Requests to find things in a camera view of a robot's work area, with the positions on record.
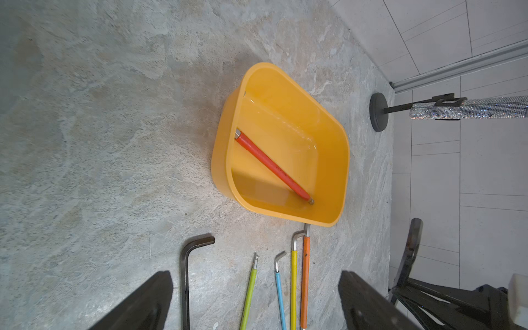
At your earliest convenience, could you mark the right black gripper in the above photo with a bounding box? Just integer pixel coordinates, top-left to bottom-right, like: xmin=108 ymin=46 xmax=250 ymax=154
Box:
xmin=389 ymin=218 xmax=513 ymax=329

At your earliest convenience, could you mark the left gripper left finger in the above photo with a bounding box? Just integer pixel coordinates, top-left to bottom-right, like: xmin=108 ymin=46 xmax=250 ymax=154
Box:
xmin=92 ymin=271 xmax=173 ymax=330

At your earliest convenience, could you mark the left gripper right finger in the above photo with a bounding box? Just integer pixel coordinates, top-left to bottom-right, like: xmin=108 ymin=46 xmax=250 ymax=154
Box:
xmin=338 ymin=270 xmax=419 ymax=329

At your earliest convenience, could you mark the orange hex key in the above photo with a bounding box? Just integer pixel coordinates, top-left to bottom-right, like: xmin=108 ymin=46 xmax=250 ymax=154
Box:
xmin=301 ymin=224 xmax=311 ymax=330

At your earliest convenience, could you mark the yellow hex key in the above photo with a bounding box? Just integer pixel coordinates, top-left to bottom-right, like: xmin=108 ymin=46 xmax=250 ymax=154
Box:
xmin=290 ymin=231 xmax=305 ymax=330

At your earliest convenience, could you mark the red hex key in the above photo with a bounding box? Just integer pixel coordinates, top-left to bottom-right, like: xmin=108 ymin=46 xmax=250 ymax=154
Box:
xmin=235 ymin=129 xmax=314 ymax=205

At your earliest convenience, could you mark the black hex key left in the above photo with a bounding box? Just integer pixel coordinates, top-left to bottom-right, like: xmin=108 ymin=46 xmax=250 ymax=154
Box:
xmin=180 ymin=233 xmax=215 ymax=330

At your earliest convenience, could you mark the blue hex key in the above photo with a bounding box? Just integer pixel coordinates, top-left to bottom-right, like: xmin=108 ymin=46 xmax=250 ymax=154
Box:
xmin=274 ymin=251 xmax=287 ymax=330

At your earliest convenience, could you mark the green hex key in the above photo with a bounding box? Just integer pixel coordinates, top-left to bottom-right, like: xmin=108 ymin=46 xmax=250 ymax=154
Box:
xmin=239 ymin=253 xmax=259 ymax=330

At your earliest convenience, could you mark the yellow plastic storage box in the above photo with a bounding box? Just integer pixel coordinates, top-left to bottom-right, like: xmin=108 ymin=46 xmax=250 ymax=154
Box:
xmin=211 ymin=63 xmax=350 ymax=227

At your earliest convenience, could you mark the glitter microphone on stand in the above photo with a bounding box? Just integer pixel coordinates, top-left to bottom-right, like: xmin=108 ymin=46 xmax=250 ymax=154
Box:
xmin=369 ymin=93 xmax=527 ymax=132

